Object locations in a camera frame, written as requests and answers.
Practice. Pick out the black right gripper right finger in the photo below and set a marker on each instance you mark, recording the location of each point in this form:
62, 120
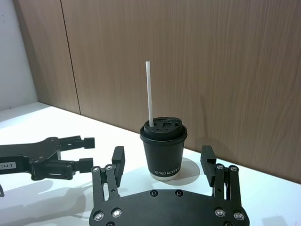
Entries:
225, 181

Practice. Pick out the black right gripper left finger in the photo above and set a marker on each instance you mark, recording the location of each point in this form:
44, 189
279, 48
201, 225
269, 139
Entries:
110, 179

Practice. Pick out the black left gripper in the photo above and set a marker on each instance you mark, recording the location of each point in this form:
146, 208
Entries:
35, 153

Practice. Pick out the black paper coffee cup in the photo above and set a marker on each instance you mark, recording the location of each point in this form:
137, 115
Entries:
163, 160

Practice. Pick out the black plastic cup lid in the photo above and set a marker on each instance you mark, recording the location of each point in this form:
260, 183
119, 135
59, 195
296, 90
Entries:
164, 131

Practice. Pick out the white drinking straw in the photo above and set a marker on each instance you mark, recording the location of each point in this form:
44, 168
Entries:
149, 94

